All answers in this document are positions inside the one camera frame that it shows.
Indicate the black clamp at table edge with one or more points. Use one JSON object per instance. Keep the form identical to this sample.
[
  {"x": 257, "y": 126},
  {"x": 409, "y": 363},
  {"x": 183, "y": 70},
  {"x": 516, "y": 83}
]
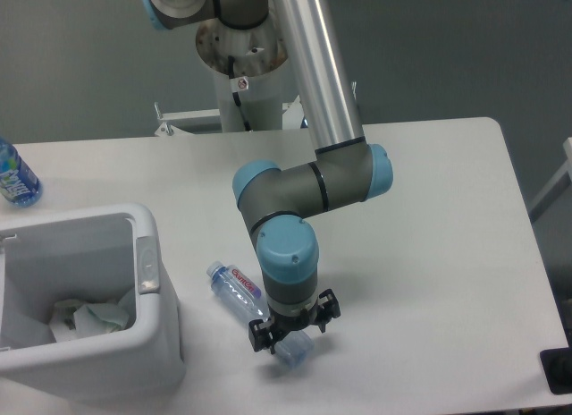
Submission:
[{"x": 557, "y": 369}]

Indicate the white paper wrapper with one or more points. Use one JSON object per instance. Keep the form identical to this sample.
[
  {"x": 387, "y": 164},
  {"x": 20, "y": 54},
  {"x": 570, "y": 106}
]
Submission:
[{"x": 102, "y": 318}]

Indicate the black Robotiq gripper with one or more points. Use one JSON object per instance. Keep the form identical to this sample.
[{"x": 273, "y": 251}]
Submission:
[{"x": 286, "y": 318}]

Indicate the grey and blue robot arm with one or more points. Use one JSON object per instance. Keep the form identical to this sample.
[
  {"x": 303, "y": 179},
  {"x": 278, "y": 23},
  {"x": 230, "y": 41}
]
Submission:
[{"x": 276, "y": 203}]

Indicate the blue labelled drink bottle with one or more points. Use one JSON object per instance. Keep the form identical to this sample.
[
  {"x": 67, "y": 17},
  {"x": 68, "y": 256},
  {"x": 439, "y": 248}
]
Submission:
[{"x": 19, "y": 185}]

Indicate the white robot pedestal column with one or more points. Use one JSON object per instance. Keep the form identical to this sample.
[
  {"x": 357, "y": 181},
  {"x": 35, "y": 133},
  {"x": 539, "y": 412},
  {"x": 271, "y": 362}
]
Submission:
[{"x": 247, "y": 67}]

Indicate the crumpled trash inside can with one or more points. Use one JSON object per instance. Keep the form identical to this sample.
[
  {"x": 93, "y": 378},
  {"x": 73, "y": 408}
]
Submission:
[{"x": 62, "y": 322}]

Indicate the white frame at right edge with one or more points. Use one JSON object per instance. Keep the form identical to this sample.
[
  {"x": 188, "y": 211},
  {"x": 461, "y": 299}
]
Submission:
[{"x": 553, "y": 188}]

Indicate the white plastic trash can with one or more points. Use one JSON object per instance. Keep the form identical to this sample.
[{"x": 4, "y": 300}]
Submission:
[{"x": 97, "y": 254}]

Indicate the white metal base frame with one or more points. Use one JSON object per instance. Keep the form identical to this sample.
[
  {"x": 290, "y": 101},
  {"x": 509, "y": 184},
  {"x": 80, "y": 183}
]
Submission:
[{"x": 192, "y": 117}]

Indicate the clear plastic water bottle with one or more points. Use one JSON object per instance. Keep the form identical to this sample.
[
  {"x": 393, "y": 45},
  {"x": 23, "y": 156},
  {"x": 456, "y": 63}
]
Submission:
[{"x": 246, "y": 302}]

